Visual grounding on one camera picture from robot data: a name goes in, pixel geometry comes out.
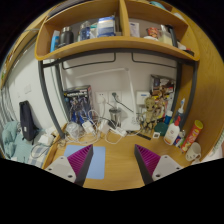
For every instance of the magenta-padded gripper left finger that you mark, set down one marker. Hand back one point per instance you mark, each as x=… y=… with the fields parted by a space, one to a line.
x=60 y=165

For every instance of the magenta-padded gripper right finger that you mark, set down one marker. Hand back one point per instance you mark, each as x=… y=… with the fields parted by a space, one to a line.
x=168 y=165

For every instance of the light blue mouse pad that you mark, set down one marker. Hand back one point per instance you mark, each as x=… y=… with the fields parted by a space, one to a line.
x=98 y=163

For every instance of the blue and white packet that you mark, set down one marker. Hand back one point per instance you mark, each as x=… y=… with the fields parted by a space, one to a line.
x=179 y=140

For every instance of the white printed mug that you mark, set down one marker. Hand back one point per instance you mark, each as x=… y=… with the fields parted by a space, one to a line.
x=193 y=151

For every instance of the small white adapter box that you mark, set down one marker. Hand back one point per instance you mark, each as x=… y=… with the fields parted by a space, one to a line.
x=45 y=139

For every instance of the white red-pump lotion bottle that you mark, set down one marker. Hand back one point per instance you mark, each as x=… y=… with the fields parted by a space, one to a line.
x=171 y=133

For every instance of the small white cube clock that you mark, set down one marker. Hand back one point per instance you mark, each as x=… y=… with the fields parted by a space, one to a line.
x=156 y=135

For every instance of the green round container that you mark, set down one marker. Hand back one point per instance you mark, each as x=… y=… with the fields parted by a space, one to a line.
x=161 y=129

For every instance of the clear dome-lid plastic cup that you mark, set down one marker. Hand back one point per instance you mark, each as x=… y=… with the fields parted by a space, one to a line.
x=72 y=130

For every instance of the flat black ruler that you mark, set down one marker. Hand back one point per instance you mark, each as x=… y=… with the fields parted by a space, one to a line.
x=143 y=136

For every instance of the red chip can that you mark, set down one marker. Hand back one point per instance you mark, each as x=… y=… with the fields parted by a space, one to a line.
x=192 y=135

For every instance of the white cube charger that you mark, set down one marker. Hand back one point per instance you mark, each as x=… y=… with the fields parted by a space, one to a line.
x=88 y=126

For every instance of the teal striped bedding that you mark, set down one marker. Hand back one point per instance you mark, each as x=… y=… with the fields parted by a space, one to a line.
x=15 y=146

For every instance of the clear blue spray bottle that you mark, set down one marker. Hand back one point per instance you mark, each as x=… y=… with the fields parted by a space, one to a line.
x=180 y=115

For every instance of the golden brown action figure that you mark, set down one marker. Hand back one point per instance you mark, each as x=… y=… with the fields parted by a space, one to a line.
x=151 y=113

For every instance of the black bag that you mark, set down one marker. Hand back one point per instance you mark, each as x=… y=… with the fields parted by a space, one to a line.
x=27 y=120

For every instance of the blue robot model kit box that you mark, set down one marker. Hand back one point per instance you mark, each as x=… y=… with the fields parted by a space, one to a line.
x=78 y=103

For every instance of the stainless steel cup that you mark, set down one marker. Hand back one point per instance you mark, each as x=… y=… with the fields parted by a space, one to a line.
x=115 y=116

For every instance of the colourful figure box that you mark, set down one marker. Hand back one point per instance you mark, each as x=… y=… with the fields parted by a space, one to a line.
x=163 y=85

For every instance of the white wall box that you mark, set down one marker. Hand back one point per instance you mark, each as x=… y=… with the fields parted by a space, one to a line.
x=143 y=98

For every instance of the white wall socket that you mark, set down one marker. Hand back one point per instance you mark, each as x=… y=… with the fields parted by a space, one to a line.
x=115 y=97
x=101 y=97

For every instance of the wooden shelf unit grey frame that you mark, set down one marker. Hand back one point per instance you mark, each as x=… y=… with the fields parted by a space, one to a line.
x=113 y=43

